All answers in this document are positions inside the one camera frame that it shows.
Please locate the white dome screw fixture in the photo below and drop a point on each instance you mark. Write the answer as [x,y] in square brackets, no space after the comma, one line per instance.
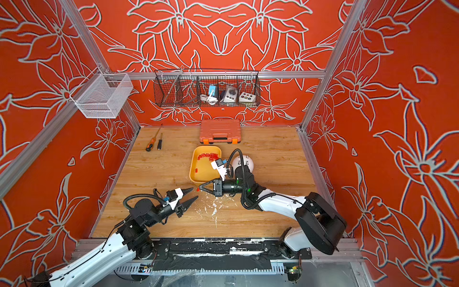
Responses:
[244,159]

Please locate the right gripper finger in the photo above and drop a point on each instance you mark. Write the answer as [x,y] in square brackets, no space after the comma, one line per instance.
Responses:
[207,185]
[205,192]

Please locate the black handled screwdriver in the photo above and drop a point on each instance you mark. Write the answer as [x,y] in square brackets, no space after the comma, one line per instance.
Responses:
[160,142]

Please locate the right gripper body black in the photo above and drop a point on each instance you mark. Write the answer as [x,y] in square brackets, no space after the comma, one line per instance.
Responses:
[220,188]

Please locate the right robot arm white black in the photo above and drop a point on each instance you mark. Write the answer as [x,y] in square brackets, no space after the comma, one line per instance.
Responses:
[320,225]

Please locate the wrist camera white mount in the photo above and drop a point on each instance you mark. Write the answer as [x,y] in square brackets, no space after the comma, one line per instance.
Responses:
[220,166]
[173,197]

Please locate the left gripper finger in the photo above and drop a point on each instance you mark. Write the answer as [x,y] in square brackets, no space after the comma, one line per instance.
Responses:
[188,203]
[184,191]

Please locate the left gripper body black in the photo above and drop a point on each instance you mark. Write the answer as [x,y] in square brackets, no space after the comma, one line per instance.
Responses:
[178,213]

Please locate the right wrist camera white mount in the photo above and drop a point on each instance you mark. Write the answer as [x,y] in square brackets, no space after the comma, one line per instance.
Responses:
[220,166]

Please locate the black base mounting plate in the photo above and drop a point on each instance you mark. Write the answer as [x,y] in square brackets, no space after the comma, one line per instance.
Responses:
[219,254]

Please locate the orange tool case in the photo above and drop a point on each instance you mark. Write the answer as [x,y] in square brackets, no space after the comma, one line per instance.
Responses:
[220,130]

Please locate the yellow plastic tray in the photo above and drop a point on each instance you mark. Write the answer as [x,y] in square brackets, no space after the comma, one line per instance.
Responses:
[205,171]

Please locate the blue white small box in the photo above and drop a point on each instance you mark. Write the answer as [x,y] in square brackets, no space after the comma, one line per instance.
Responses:
[212,91]

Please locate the red sleeves pile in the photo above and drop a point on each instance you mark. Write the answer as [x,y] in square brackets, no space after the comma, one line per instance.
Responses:
[209,156]

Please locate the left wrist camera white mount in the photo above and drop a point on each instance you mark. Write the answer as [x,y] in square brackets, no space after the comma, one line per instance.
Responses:
[173,197]

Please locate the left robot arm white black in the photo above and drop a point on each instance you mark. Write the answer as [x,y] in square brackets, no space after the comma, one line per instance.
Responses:
[129,239]

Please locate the white round dial device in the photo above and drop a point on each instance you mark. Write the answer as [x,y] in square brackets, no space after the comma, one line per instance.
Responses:
[230,95]

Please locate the black wire wall basket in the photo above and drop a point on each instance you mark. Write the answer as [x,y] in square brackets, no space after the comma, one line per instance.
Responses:
[189,87]

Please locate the clear acrylic wall box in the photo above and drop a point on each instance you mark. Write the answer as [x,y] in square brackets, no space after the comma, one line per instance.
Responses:
[102,98]

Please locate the orange handled screwdriver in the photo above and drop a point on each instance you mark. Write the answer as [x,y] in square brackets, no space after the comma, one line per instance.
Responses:
[151,143]

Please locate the white button box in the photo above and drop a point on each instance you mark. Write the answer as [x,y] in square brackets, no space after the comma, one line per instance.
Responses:
[247,98]

